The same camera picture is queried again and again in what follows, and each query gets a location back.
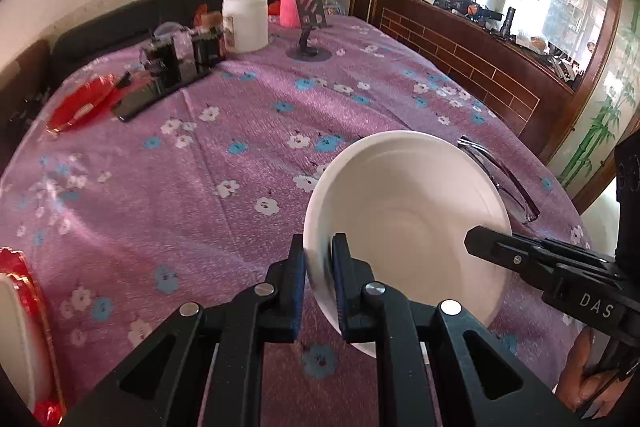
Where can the person's right hand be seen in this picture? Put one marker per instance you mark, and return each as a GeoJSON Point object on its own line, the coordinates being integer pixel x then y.
{"type": "Point", "coordinates": [575, 367]}

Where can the small red glass plate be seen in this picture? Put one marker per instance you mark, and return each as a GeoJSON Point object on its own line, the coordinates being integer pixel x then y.
{"type": "Point", "coordinates": [75, 107]}

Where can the purple floral tablecloth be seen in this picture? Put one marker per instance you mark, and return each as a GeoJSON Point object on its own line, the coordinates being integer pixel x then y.
{"type": "Point", "coordinates": [200, 187]}

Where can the small black box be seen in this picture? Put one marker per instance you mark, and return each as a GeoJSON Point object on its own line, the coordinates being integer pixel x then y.
{"type": "Point", "coordinates": [162, 57]}
{"type": "Point", "coordinates": [206, 47]}

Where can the clear eyeglasses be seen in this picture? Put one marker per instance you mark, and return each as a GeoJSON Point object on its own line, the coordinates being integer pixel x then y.
{"type": "Point", "coordinates": [495, 168]}

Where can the white paper bowl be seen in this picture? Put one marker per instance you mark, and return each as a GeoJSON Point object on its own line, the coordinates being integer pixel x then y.
{"type": "Point", "coordinates": [415, 207]}
{"type": "Point", "coordinates": [17, 337]}

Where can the white plastic jar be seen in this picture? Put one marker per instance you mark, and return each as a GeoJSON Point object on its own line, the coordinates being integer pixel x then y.
{"type": "Point", "coordinates": [247, 24]}

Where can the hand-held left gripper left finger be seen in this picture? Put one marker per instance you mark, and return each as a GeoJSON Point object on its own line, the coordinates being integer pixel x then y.
{"type": "Point", "coordinates": [299, 287]}

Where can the large red scalloped glass plate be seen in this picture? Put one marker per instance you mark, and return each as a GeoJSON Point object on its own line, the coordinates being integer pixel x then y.
{"type": "Point", "coordinates": [47, 307]}

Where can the black phone stand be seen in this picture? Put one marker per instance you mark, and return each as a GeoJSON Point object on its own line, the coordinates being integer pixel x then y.
{"type": "Point", "coordinates": [307, 52]}

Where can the black sofa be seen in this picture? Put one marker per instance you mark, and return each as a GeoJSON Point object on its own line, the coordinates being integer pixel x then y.
{"type": "Point", "coordinates": [110, 32]}

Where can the pile of small clutter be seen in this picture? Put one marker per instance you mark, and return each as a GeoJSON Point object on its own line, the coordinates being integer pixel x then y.
{"type": "Point", "coordinates": [480, 9]}

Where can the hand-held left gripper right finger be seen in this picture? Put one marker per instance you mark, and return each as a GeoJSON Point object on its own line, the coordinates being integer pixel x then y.
{"type": "Point", "coordinates": [340, 287]}

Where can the wooden cabinet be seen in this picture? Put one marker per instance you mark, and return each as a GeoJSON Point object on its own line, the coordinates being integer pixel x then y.
{"type": "Point", "coordinates": [460, 57]}

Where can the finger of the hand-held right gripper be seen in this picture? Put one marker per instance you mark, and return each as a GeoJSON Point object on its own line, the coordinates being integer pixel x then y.
{"type": "Point", "coordinates": [505, 252]}

